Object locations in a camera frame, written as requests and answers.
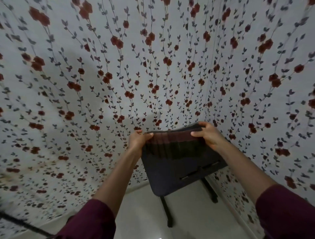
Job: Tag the maroon sleeve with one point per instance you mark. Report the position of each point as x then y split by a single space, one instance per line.
288 214
91 221

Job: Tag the person's right hand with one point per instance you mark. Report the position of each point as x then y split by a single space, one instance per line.
211 137

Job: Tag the person's right forearm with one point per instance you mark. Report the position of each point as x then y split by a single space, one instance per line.
246 170

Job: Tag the person's right thumb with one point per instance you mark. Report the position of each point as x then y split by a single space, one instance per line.
196 134

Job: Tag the maroon left sleeve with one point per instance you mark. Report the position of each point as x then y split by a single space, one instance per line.
91 221

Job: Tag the person's left thumb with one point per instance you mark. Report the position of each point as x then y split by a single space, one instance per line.
147 136

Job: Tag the person's left forearm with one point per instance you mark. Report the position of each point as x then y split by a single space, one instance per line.
118 179

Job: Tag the dark striped cloth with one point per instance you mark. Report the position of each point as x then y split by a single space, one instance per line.
172 145

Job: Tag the person's left hand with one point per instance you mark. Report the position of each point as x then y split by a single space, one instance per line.
134 144

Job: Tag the maroon right sleeve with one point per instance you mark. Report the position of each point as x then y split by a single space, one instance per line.
288 214

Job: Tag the small black table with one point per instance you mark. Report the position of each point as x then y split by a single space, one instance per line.
177 173

